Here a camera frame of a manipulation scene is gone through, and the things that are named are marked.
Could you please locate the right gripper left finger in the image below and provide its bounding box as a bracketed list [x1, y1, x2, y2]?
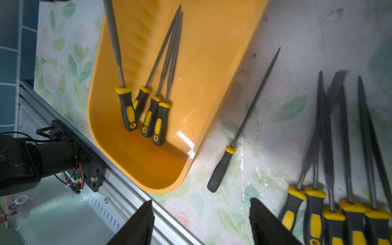
[107, 200, 155, 245]

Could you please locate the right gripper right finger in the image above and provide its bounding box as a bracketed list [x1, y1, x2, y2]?
[249, 198, 301, 245]

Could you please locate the needle file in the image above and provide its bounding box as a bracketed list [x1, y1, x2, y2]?
[103, 0, 137, 132]
[207, 47, 281, 193]
[153, 11, 183, 146]
[141, 5, 182, 138]
[358, 76, 392, 245]
[131, 4, 182, 121]
[339, 87, 366, 245]
[320, 91, 346, 245]
[278, 69, 348, 232]
[303, 71, 327, 245]

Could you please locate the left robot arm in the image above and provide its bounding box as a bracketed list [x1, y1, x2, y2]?
[1, 120, 106, 197]

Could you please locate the needle file on mat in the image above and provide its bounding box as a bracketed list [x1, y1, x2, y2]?
[339, 87, 366, 245]
[207, 47, 281, 193]
[358, 76, 392, 245]
[278, 69, 348, 232]
[320, 91, 346, 245]
[303, 71, 327, 245]

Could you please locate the yellow plastic storage tray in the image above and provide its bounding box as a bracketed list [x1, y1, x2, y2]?
[87, 1, 268, 194]

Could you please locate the aluminium front rail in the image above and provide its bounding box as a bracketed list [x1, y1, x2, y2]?
[16, 81, 203, 245]

